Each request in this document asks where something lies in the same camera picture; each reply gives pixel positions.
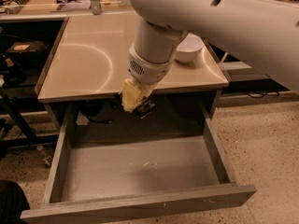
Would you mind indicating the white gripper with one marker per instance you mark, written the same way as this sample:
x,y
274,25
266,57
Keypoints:
x,y
147,68

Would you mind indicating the black rxbar chocolate wrapper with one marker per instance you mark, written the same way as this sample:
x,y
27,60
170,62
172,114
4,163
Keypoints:
x,y
145,108

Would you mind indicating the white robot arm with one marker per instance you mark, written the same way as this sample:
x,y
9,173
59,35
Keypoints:
x,y
261,33

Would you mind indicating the grey wooden open drawer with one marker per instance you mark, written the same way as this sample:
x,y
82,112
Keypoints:
x,y
168,163

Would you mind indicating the white ceramic bowl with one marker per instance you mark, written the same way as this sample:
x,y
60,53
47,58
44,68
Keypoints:
x,y
188,49

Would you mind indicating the black box with label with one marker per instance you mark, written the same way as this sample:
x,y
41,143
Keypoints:
x,y
29,54

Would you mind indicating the black stand left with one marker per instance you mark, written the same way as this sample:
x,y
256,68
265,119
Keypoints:
x,y
30,136

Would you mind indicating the black round object bottom left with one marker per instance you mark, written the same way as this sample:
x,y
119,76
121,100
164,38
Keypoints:
x,y
12,203

